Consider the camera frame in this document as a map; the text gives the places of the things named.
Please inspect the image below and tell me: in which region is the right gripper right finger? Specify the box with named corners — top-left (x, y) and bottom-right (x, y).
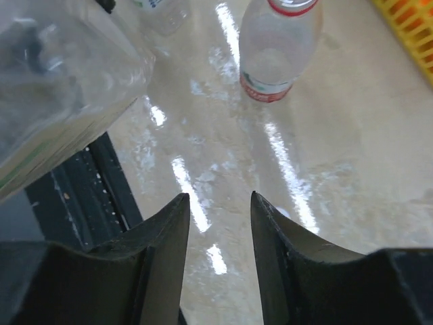
top-left (250, 192), bottom-right (432, 324)

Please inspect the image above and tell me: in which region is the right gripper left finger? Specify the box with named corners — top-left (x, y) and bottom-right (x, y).
top-left (1, 194), bottom-right (190, 324)

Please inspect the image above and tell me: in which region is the large clear square bottle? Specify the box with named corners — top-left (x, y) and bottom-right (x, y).
top-left (1, 1), bottom-right (155, 199)

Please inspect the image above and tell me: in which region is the red label water bottle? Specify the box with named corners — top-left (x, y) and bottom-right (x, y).
top-left (239, 0), bottom-right (323, 103)

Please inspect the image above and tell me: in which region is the blue label water bottle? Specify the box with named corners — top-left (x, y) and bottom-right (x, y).
top-left (133, 0), bottom-right (190, 36)

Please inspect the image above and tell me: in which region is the yellow plastic basket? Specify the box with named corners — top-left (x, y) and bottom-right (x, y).
top-left (372, 0), bottom-right (433, 83)

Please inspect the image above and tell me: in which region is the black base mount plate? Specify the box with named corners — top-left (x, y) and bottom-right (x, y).
top-left (25, 133), bottom-right (143, 251)

